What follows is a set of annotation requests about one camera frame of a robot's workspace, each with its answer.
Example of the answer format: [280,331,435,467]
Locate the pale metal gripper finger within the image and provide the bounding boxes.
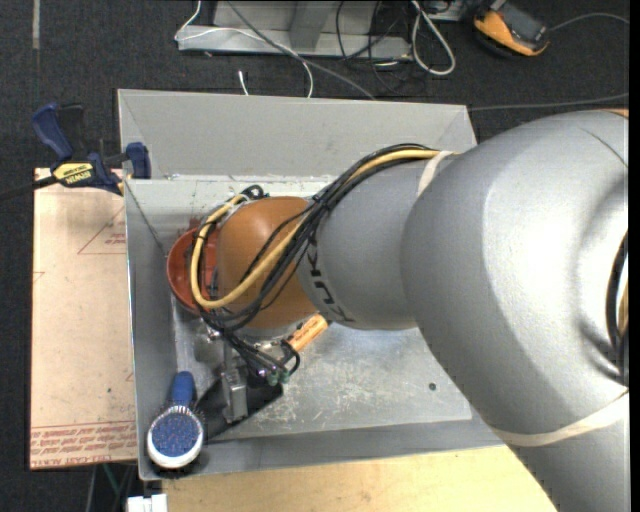
[221,370,250,424]

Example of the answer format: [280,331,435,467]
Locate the blue and white hairbrush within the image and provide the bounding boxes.
[145,370,208,471]

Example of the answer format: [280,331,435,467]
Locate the red-brown bowl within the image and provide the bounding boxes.
[165,225,222,317]

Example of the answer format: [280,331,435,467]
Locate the grey metal bin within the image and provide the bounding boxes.
[117,88,507,482]

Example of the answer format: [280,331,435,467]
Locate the brown cardboard board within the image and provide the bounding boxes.
[29,167,139,471]

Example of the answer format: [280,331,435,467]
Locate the orange cylinder handle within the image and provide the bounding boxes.
[285,314,330,352]

